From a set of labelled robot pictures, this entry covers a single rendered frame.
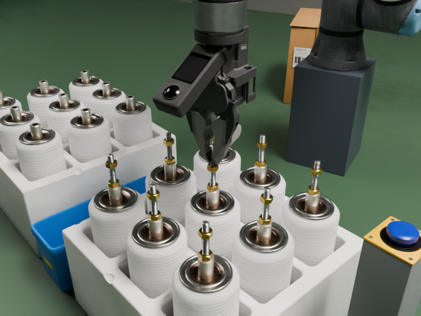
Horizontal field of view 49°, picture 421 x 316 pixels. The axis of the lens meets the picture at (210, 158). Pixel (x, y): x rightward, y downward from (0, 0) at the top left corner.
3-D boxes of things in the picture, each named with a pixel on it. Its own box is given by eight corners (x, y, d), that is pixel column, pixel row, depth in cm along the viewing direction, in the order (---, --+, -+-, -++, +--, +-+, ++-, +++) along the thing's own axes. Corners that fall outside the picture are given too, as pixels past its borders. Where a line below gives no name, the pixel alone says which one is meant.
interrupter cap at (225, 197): (185, 215, 76) (185, 212, 76) (195, 190, 83) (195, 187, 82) (230, 221, 75) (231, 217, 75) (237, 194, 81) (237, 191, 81)
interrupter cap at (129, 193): (124, 184, 84) (123, 180, 84) (146, 202, 79) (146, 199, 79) (86, 199, 80) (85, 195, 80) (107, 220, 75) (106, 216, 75)
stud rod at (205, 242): (210, 266, 63) (210, 223, 60) (204, 269, 63) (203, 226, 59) (207, 262, 64) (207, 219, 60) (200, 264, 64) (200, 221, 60)
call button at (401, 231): (394, 227, 64) (397, 215, 63) (421, 242, 61) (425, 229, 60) (378, 240, 61) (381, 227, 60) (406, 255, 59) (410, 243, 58)
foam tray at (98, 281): (218, 220, 115) (218, 158, 106) (353, 313, 90) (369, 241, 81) (75, 300, 93) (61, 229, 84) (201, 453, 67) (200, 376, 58)
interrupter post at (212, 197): (204, 207, 78) (204, 191, 76) (207, 199, 80) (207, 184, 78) (218, 209, 77) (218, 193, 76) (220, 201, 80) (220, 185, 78)
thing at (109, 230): (134, 252, 94) (126, 179, 85) (160, 279, 88) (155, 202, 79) (91, 274, 89) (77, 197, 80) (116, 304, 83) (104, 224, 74)
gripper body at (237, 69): (257, 103, 73) (260, 26, 66) (225, 122, 67) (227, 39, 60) (217, 92, 76) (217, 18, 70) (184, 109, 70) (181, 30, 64)
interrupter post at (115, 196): (118, 195, 81) (116, 179, 79) (125, 201, 79) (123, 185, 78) (106, 200, 80) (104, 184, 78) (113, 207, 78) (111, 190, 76)
